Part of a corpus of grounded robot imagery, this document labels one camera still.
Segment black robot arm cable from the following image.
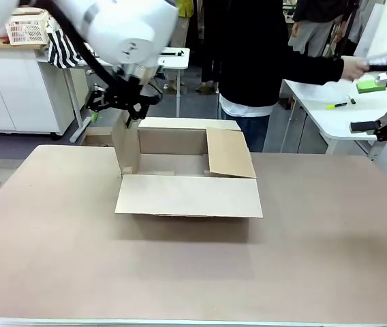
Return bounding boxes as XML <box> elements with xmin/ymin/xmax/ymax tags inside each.
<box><xmin>47</xmin><ymin>0</ymin><xmax>121</xmax><ymax>90</ymax></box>

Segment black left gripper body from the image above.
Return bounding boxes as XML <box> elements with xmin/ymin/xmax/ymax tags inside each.
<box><xmin>104</xmin><ymin>75</ymin><xmax>164</xmax><ymax>111</ymax></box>

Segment cream plastic basket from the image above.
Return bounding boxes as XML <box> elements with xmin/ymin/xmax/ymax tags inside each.
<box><xmin>5</xmin><ymin>8</ymin><xmax>51</xmax><ymax>46</ymax></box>

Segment silver gift item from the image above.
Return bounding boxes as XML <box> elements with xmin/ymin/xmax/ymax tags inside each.
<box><xmin>362</xmin><ymin>50</ymin><xmax>387</xmax><ymax>73</ymax></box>

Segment person's left hand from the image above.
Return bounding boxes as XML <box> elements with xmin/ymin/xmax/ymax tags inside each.
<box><xmin>341</xmin><ymin>55</ymin><xmax>370</xmax><ymax>82</ymax></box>

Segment small brown cardboard box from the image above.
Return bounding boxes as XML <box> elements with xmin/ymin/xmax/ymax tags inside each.
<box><xmin>83</xmin><ymin>126</ymin><xmax>116</xmax><ymax>148</ymax></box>

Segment large brown cardboard box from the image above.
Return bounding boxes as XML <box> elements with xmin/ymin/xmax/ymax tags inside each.
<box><xmin>110</xmin><ymin>112</ymin><xmax>264</xmax><ymax>243</ymax></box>

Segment grey table leg stand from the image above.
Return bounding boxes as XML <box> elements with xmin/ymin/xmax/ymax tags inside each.
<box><xmin>63</xmin><ymin>66</ymin><xmax>93</xmax><ymax>143</ymax></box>

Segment bystander grey trousers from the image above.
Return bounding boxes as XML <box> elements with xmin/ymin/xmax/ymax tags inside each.
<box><xmin>287</xmin><ymin>0</ymin><xmax>335</xmax><ymax>59</ymax></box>

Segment black white striped cloth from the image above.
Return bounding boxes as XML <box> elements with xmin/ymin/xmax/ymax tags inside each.
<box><xmin>46</xmin><ymin>15</ymin><xmax>86</xmax><ymax>71</ymax></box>

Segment white folding table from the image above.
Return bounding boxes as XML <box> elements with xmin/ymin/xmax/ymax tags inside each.
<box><xmin>157</xmin><ymin>46</ymin><xmax>191</xmax><ymax>119</ymax></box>

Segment white board panel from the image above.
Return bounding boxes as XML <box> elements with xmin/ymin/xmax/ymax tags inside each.
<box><xmin>353</xmin><ymin>0</ymin><xmax>387</xmax><ymax>61</ymax></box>

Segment person torso black sweater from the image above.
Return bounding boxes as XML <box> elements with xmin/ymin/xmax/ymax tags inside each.
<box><xmin>213</xmin><ymin>0</ymin><xmax>295</xmax><ymax>153</ymax></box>

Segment white side table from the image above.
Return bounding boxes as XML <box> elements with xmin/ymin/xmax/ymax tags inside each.
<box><xmin>281</xmin><ymin>78</ymin><xmax>387</xmax><ymax>161</ymax></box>

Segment person's left forearm black sleeve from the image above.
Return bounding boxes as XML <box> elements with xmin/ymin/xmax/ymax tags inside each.
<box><xmin>281</xmin><ymin>47</ymin><xmax>346</xmax><ymax>87</ymax></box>

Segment white cabinet wooden top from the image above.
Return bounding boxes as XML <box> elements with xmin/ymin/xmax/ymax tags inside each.
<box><xmin>0</xmin><ymin>32</ymin><xmax>89</xmax><ymax>136</ymax></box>

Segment bystander dark trousers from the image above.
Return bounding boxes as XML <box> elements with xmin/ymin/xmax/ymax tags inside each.
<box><xmin>195</xmin><ymin>0</ymin><xmax>222</xmax><ymax>95</ymax></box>

